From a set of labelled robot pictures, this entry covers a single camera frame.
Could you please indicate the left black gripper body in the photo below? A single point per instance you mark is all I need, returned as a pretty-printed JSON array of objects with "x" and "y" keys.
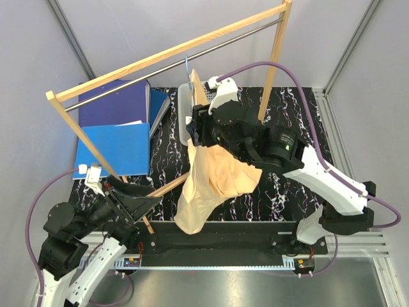
[{"x": 115, "y": 204}]

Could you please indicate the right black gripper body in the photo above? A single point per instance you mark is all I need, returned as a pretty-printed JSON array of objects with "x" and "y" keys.
[{"x": 208, "y": 133}]

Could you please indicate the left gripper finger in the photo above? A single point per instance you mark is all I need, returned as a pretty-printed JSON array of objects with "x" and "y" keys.
[
  {"x": 120, "y": 188},
  {"x": 133, "y": 208}
]

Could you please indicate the beige t shirt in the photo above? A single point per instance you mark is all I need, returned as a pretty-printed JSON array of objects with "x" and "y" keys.
[{"x": 214, "y": 177}]

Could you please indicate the light blue wire hanger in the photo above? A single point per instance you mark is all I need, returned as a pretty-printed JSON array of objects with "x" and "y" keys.
[{"x": 190, "y": 84}]

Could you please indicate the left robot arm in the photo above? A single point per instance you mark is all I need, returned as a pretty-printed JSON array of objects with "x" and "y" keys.
[{"x": 63, "y": 249}]

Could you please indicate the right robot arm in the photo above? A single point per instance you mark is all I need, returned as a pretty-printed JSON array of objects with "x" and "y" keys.
[{"x": 235, "y": 127}]

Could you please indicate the white plastic basket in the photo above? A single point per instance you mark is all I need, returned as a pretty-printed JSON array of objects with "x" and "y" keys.
[{"x": 185, "y": 108}]

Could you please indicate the blue folder with papers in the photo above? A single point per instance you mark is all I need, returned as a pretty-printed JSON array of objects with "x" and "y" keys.
[{"x": 125, "y": 147}]

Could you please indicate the blue upright binder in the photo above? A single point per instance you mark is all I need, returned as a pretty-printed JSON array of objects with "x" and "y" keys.
[{"x": 159, "y": 104}]

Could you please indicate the wooden clothes rack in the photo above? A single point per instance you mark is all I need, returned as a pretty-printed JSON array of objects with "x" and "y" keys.
[{"x": 56, "y": 100}]

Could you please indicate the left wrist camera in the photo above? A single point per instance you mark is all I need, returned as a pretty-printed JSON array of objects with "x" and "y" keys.
[{"x": 92, "y": 179}]

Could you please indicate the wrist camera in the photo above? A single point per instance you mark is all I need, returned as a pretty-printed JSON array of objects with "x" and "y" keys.
[
  {"x": 226, "y": 90},
  {"x": 92, "y": 179}
]

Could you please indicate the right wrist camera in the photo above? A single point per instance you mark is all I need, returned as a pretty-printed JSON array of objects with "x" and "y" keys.
[{"x": 226, "y": 90}]

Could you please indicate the purple ring binder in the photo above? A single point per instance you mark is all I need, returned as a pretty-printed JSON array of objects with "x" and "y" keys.
[{"x": 130, "y": 104}]

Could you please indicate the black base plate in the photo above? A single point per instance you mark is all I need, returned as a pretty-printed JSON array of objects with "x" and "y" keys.
[{"x": 259, "y": 235}]

